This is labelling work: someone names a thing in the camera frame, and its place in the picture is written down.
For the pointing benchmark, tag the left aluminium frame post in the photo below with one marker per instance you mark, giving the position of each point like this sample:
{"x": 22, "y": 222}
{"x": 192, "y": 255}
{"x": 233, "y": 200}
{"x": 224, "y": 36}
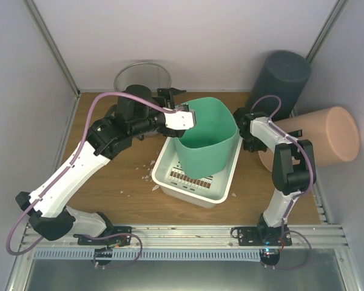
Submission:
{"x": 44, "y": 30}

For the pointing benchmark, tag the white plastic tub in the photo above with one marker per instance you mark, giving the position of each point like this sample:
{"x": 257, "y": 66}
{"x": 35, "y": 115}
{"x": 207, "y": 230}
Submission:
{"x": 206, "y": 192}

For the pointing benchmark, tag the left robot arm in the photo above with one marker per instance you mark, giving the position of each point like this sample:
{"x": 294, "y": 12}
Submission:
{"x": 136, "y": 113}

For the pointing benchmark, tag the silver wire mesh bin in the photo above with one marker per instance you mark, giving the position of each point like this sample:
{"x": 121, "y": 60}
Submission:
{"x": 149, "y": 74}

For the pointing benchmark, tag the right aluminium frame post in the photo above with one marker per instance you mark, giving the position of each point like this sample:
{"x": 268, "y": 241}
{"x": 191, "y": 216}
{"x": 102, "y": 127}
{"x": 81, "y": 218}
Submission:
{"x": 326, "y": 29}

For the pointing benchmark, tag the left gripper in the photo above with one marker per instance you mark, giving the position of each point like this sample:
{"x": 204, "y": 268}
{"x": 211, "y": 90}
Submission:
{"x": 167, "y": 96}

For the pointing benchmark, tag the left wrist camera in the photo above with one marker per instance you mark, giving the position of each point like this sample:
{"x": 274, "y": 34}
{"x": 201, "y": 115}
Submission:
{"x": 180, "y": 118}

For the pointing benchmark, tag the salmon pink plastic bin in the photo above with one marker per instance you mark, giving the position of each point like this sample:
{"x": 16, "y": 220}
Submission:
{"x": 333, "y": 133}

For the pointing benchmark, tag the grey slotted cable duct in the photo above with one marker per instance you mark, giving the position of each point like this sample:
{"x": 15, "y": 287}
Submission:
{"x": 151, "y": 254}

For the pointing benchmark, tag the aluminium frame post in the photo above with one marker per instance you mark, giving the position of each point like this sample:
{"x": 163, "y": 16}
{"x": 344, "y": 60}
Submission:
{"x": 326, "y": 29}
{"x": 44, "y": 30}

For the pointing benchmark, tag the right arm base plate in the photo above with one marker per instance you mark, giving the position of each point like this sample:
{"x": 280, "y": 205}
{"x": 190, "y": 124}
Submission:
{"x": 265, "y": 237}

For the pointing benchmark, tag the green plastic bin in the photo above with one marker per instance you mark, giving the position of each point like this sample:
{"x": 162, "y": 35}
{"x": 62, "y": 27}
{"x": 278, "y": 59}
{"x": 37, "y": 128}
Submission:
{"x": 204, "y": 149}

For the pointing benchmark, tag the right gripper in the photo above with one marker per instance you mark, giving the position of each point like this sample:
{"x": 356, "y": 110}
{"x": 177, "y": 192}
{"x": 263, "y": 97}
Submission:
{"x": 247, "y": 147}

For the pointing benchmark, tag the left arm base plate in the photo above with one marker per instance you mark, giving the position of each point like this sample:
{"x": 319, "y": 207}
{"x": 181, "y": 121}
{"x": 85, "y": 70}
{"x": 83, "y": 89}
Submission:
{"x": 115, "y": 236}

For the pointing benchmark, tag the aluminium mounting rail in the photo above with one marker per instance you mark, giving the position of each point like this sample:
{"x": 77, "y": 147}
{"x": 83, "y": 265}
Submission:
{"x": 322, "y": 236}

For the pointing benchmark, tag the dark grey plastic bin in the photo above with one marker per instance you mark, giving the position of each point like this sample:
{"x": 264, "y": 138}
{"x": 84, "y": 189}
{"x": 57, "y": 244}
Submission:
{"x": 283, "y": 74}

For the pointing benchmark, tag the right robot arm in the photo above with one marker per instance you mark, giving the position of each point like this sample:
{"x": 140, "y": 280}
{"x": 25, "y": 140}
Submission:
{"x": 293, "y": 169}

